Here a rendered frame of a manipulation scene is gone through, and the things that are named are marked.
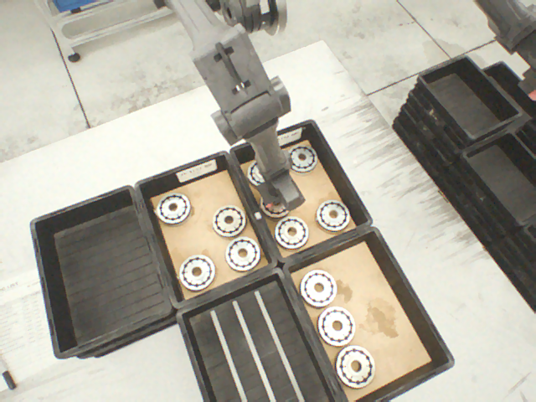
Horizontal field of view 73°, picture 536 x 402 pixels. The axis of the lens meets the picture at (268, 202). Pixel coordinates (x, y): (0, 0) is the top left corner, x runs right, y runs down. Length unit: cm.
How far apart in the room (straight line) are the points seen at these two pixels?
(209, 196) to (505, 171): 145
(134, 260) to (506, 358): 117
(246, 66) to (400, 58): 241
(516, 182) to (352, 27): 159
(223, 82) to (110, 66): 235
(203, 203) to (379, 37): 212
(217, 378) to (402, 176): 94
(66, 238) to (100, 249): 11
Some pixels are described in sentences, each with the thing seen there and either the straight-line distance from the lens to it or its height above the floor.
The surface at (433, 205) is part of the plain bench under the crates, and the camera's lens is 143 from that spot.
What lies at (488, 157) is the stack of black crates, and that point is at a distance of 208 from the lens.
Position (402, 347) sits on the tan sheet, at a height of 83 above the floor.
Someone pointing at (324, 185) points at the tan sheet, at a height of 83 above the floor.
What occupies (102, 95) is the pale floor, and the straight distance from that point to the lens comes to 267.
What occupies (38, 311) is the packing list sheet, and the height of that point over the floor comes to 70.
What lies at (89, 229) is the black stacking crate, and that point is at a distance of 125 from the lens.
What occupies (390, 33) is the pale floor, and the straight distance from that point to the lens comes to 300.
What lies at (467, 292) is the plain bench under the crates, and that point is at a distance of 138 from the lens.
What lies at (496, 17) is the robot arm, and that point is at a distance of 86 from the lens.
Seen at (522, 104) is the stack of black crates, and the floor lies 29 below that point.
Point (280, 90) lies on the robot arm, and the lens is 51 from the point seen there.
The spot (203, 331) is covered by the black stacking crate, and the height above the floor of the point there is 83.
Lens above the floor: 189
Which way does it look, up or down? 67 degrees down
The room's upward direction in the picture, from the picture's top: 2 degrees clockwise
